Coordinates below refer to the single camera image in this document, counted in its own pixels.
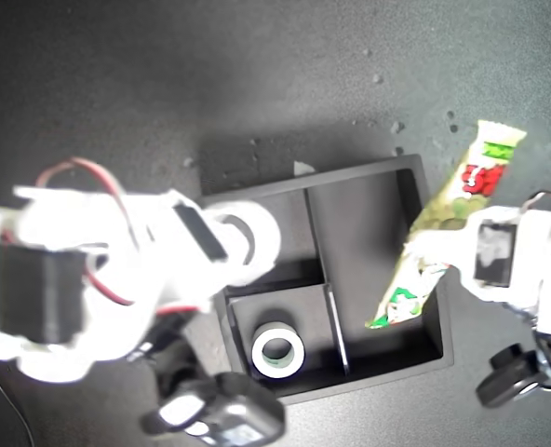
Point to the black camera box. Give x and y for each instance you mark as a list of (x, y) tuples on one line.
[(238, 410), (508, 377)]

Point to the snack bar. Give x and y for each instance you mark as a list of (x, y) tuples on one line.
[(485, 158)]

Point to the small white paper scrap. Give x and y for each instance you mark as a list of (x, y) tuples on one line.
[(302, 168)]

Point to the black tray with wells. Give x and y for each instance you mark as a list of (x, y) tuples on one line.
[(368, 209)]

